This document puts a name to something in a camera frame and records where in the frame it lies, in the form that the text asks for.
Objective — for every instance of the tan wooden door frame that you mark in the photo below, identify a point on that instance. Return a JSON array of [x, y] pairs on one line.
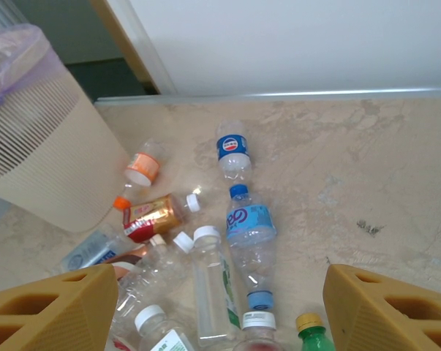
[[120, 36]]

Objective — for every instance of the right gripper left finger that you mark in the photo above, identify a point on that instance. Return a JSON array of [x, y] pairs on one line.
[[41, 321]]

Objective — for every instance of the white green label bottle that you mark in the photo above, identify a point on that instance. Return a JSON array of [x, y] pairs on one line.
[[150, 318]]

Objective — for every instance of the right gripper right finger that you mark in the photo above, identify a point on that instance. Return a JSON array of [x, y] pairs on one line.
[[395, 321]]

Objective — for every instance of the beige plastic bin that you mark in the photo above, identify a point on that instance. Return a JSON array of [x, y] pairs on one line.
[[41, 164]]

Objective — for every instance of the blue logo label bottle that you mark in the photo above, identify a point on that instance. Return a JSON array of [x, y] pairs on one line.
[[233, 146]]

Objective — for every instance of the orange bottle cap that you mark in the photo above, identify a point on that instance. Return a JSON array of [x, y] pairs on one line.
[[121, 203]]

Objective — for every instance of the green bottle yellow cap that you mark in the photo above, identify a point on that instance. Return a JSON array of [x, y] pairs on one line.
[[313, 338]]

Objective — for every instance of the light blue bottle cap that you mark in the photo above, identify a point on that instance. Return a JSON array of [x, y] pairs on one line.
[[260, 300]]

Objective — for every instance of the small orange label bottle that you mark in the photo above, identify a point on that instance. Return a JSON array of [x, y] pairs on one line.
[[143, 164]]

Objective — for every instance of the clear bottle green leaf label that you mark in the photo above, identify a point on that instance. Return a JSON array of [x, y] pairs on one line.
[[213, 285]]

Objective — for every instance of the aluminium table edge rail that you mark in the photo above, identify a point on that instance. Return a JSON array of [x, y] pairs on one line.
[[278, 94]]

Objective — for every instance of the grey blue label bottle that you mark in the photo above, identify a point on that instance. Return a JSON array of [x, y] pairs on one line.
[[92, 252]]

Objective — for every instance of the clear unlabelled bottle white cap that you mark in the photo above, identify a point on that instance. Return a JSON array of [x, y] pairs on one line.
[[150, 278]]

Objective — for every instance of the purple grape label bottle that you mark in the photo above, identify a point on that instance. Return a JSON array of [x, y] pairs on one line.
[[258, 321]]

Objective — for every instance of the gold red label bottle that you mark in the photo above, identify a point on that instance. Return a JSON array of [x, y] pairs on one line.
[[150, 217]]

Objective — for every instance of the light blue label water bottle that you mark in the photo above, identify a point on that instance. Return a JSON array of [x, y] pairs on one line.
[[249, 223]]

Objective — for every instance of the brown white swirl label bottle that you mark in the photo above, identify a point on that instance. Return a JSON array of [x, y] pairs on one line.
[[132, 256]]

